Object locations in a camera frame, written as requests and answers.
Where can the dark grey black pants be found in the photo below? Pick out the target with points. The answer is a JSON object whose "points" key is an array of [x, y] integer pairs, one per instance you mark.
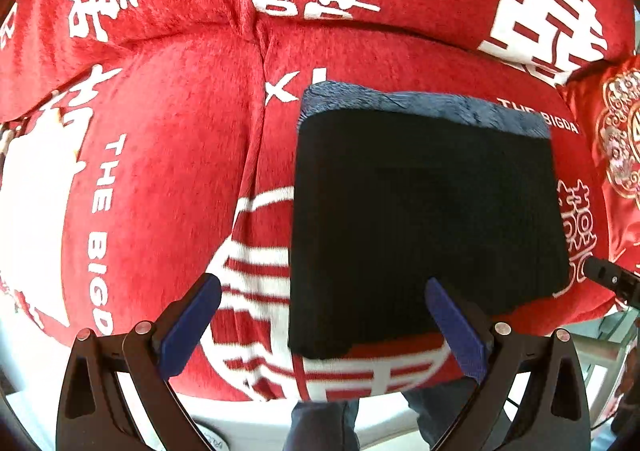
{"points": [[395, 189]]}

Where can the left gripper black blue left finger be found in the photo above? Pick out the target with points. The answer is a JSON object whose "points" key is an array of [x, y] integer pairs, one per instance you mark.
{"points": [[93, 414]]}

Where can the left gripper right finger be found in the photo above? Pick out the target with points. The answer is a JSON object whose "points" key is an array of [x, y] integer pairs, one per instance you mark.
{"points": [[553, 413]]}

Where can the red floral embroidered cushion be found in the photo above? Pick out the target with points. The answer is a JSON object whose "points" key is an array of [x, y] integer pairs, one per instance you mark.
{"points": [[604, 100]]}

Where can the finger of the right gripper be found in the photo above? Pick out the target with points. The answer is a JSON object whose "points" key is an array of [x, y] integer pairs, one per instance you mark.
{"points": [[624, 284]]}

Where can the operator grey jeans leg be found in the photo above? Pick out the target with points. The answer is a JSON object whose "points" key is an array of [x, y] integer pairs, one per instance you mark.
{"points": [[350, 425]]}

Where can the red wedding sofa cover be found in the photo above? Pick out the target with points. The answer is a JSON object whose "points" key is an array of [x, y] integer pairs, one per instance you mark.
{"points": [[149, 141]]}

